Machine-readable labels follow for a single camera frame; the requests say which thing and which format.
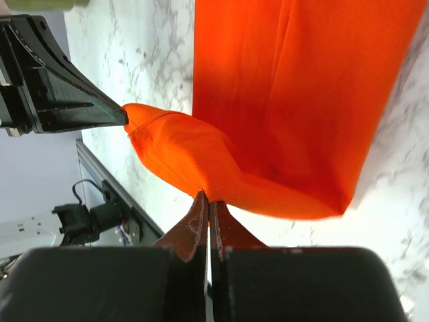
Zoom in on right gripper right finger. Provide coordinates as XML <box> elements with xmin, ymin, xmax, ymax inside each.
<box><xmin>208</xmin><ymin>202</ymin><xmax>407</xmax><ymax>321</ymax></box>

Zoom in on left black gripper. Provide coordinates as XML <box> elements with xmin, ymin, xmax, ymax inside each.
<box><xmin>1</xmin><ymin>15</ymin><xmax>128</xmax><ymax>136</ymax></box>

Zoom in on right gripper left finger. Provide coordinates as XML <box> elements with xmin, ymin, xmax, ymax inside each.
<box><xmin>1</xmin><ymin>192</ymin><xmax>208</xmax><ymax>321</ymax></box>

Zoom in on orange t shirt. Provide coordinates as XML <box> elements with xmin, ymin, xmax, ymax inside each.
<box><xmin>124</xmin><ymin>1</ymin><xmax>427</xmax><ymax>220</ymax></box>

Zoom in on olive green plastic basket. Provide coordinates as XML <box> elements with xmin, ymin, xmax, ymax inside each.
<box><xmin>5</xmin><ymin>0</ymin><xmax>90</xmax><ymax>11</ymax></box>

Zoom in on aluminium rail frame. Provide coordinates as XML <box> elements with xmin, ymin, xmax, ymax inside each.
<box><xmin>76</xmin><ymin>139</ymin><xmax>164</xmax><ymax>247</ymax></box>

